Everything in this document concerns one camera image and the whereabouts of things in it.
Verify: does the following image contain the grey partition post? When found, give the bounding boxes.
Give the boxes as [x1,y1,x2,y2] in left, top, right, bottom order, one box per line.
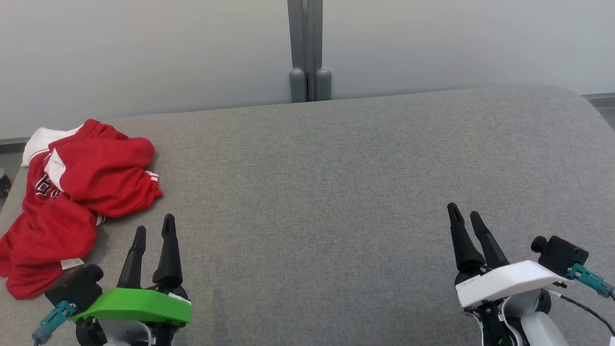
[287,0,332,103]

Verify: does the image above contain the teal left camera cable connector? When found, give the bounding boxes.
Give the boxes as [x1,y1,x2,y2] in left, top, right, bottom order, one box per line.
[32,300,77,345]

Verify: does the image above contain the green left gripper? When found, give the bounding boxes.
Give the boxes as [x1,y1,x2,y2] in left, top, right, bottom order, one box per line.
[70,214,193,346]

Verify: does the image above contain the red white basketball jersey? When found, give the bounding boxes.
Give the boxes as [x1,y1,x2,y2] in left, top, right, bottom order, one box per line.
[0,126,107,301]

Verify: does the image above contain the teal right camera cable connector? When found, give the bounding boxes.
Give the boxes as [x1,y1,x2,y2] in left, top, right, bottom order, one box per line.
[568,264,615,298]

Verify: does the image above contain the grey fabric sofa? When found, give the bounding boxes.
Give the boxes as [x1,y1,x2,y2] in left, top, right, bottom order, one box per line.
[0,86,615,346]

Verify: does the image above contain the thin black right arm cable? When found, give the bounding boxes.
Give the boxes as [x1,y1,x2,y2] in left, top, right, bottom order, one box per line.
[548,288,615,338]

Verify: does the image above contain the teal camera cable connector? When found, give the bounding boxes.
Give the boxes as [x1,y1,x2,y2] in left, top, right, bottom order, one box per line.
[568,264,615,298]
[32,300,77,345]

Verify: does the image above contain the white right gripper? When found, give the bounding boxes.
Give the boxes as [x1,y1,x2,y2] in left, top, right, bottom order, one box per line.
[447,203,573,313]

